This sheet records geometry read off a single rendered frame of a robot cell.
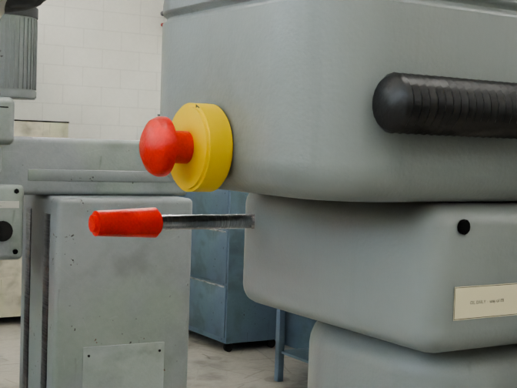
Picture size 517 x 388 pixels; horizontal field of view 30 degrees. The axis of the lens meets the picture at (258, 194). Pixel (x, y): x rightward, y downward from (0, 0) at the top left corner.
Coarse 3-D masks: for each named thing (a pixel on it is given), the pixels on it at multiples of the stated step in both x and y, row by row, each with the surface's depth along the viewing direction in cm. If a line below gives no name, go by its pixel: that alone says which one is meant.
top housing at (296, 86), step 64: (192, 0) 68; (256, 0) 62; (320, 0) 57; (384, 0) 57; (448, 0) 60; (512, 0) 62; (192, 64) 68; (256, 64) 61; (320, 64) 58; (384, 64) 57; (448, 64) 60; (512, 64) 63; (256, 128) 61; (320, 128) 58; (256, 192) 64; (320, 192) 59; (384, 192) 59; (448, 192) 61; (512, 192) 64
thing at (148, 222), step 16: (144, 208) 74; (96, 224) 72; (112, 224) 72; (128, 224) 73; (144, 224) 73; (160, 224) 74; (176, 224) 76; (192, 224) 76; (208, 224) 77; (224, 224) 78; (240, 224) 79
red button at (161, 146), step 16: (144, 128) 64; (160, 128) 62; (144, 144) 64; (160, 144) 62; (176, 144) 62; (192, 144) 64; (144, 160) 64; (160, 160) 62; (176, 160) 64; (160, 176) 64
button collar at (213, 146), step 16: (192, 112) 64; (208, 112) 64; (176, 128) 66; (192, 128) 64; (208, 128) 63; (224, 128) 63; (208, 144) 63; (224, 144) 63; (192, 160) 64; (208, 160) 63; (224, 160) 63; (176, 176) 66; (192, 176) 64; (208, 176) 63; (224, 176) 64
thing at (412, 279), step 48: (288, 240) 75; (336, 240) 70; (384, 240) 65; (432, 240) 62; (480, 240) 63; (288, 288) 75; (336, 288) 70; (384, 288) 65; (432, 288) 62; (480, 288) 64; (384, 336) 66; (432, 336) 62; (480, 336) 64
